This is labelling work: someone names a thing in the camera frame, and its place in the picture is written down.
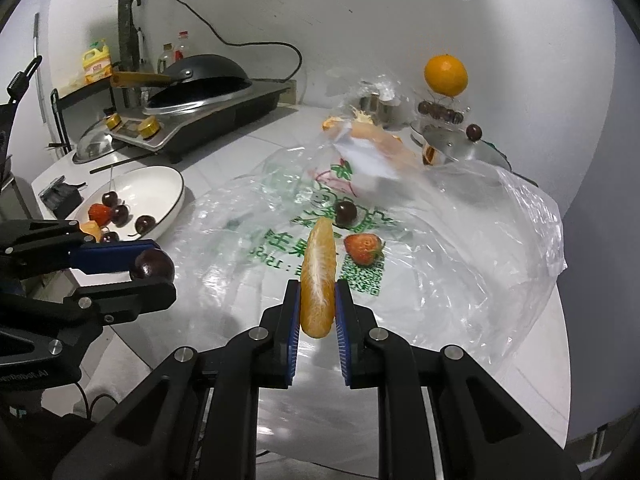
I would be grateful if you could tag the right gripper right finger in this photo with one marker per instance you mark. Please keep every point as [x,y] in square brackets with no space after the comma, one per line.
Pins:
[353,324]

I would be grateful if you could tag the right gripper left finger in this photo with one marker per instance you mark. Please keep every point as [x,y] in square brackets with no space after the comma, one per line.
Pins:
[277,365]

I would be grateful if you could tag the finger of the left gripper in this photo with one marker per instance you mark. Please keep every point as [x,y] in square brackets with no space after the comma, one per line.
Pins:
[106,304]
[35,247]

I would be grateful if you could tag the mandarin segment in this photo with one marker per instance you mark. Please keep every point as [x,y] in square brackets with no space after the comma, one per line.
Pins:
[317,281]

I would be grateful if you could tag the peeled mandarin half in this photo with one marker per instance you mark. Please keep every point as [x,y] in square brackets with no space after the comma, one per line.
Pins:
[93,229]

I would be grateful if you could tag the strawberry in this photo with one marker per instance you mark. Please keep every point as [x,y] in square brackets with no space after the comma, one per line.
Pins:
[100,214]
[364,248]

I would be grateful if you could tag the dark cherry with stem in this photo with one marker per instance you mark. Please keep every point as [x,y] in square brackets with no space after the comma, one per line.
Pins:
[110,198]

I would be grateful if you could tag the dark cherry back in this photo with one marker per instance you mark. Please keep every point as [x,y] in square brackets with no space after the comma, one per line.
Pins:
[345,213]

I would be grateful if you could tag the black pouch with phone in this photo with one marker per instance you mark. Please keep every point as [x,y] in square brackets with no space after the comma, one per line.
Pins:
[61,198]

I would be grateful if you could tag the clear printed plastic bag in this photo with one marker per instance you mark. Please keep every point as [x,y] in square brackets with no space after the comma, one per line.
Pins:
[470,256]

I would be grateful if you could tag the steel pot lid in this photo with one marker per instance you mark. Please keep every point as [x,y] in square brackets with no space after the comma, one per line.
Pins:
[96,142]

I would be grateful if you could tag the white round plate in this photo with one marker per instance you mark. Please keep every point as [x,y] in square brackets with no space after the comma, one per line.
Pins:
[157,191]

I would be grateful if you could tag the black chopstick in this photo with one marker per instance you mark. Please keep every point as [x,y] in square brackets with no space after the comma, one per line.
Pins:
[120,163]

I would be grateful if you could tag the black metal rack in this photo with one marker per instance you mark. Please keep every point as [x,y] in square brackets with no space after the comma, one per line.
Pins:
[84,104]

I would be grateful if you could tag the steel induction cooker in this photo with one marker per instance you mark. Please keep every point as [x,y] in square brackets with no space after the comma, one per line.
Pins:
[176,130]

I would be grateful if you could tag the yellow detergent bottle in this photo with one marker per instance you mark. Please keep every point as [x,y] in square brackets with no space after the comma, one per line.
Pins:
[96,62]

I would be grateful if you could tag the half peeled orange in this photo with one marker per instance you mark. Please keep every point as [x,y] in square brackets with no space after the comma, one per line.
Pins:
[355,115]

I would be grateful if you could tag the steel lid with knob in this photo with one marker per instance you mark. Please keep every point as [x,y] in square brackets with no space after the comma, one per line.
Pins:
[441,146]

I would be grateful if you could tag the steel cup in bag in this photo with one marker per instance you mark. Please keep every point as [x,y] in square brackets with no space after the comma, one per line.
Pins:
[384,97]

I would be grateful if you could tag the clear box of dates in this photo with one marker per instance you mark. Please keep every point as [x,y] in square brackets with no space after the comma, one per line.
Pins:
[440,111]

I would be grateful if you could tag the black umbrella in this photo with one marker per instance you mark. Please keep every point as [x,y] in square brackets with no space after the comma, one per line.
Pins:
[133,42]

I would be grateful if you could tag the dark oil bottle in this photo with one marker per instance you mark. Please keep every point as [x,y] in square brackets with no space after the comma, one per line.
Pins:
[165,59]

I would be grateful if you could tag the black wok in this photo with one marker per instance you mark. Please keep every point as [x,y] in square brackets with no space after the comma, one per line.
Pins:
[195,78]

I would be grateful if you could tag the red cap sauce bottle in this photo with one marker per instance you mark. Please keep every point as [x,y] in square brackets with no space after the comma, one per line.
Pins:
[183,48]

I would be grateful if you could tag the whole orange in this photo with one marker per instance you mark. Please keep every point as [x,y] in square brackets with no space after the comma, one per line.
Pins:
[446,75]

